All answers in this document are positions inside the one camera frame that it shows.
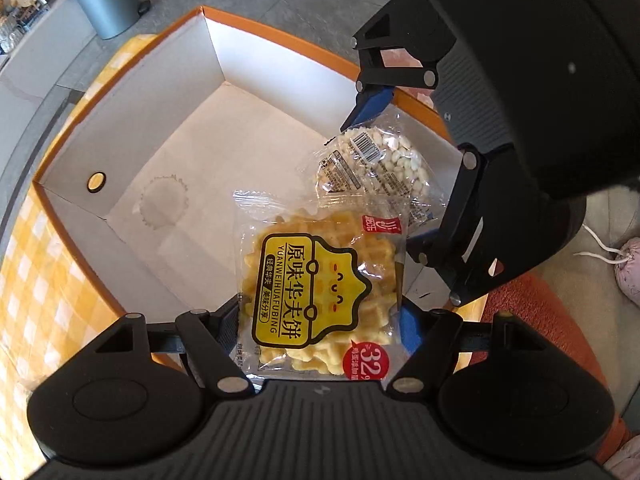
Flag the round rice cake packet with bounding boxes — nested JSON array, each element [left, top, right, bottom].
[[297, 110, 448, 233]]

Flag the waffle snack packet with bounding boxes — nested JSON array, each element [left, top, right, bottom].
[[232, 191, 409, 386]]

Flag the yellow checkered tablecloth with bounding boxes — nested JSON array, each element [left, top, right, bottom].
[[0, 32, 172, 480]]

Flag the orange cardboard box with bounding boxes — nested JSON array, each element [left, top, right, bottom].
[[30, 5, 492, 376]]

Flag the white marble tv console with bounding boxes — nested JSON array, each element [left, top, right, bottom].
[[0, 0, 96, 166]]

